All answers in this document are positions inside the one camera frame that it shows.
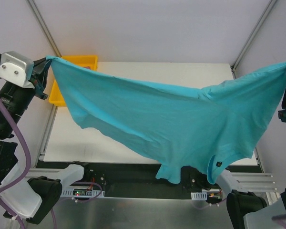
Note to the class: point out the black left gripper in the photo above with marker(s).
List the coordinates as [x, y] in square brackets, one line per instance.
[38, 79]

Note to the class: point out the cyan t shirt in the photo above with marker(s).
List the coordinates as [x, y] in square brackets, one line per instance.
[207, 129]

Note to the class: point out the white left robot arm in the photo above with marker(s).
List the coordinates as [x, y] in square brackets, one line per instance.
[25, 200]

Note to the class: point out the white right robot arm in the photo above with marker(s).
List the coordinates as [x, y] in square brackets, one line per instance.
[252, 200]

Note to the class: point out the yellow plastic bin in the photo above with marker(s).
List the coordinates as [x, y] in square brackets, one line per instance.
[56, 97]

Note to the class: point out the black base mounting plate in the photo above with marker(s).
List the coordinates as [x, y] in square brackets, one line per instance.
[139, 181]

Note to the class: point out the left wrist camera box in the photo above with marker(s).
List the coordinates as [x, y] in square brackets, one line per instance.
[16, 69]

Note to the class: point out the left aluminium corner post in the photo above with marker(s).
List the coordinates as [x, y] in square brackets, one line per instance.
[42, 24]

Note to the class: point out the aluminium corner post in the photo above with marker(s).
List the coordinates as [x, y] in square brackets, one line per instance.
[42, 24]
[253, 34]

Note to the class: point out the aluminium front rail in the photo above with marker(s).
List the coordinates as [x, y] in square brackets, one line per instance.
[253, 182]

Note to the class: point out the right aluminium corner post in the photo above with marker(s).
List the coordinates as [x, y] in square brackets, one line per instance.
[253, 34]

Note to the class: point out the right white cable duct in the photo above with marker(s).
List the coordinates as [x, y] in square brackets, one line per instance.
[199, 196]

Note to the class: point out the left grey cable duct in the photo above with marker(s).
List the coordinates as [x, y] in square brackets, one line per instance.
[81, 193]

